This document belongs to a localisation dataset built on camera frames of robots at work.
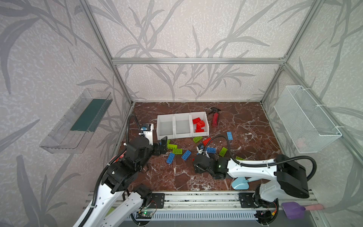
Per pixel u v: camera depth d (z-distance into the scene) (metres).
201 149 0.72
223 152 0.93
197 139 0.96
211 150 0.91
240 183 0.78
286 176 0.42
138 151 0.45
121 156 0.48
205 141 0.96
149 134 0.57
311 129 0.62
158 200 0.74
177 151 0.91
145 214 0.71
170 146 0.91
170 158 0.88
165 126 1.04
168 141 0.97
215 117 1.07
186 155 0.89
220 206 0.73
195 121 1.05
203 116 1.06
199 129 1.02
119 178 0.42
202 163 0.60
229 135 0.99
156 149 0.58
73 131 0.64
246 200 0.73
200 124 0.99
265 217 0.72
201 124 0.99
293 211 0.71
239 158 0.87
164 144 0.59
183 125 1.02
